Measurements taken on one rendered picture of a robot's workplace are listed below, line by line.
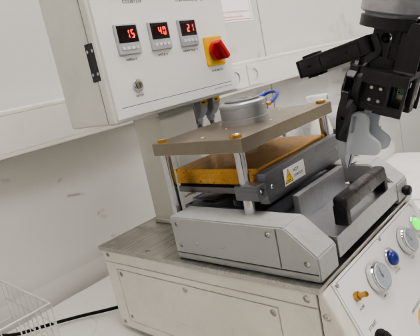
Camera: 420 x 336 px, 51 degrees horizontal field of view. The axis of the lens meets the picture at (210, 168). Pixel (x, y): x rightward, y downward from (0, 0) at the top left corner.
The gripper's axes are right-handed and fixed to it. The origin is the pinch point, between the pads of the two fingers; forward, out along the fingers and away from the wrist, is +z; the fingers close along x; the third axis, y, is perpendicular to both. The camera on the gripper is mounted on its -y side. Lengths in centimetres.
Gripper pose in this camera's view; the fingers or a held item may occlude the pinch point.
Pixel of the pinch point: (343, 157)
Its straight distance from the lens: 67.7
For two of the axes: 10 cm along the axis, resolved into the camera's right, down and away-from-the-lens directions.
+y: 7.7, 3.2, -5.5
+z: -0.7, 9.0, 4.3
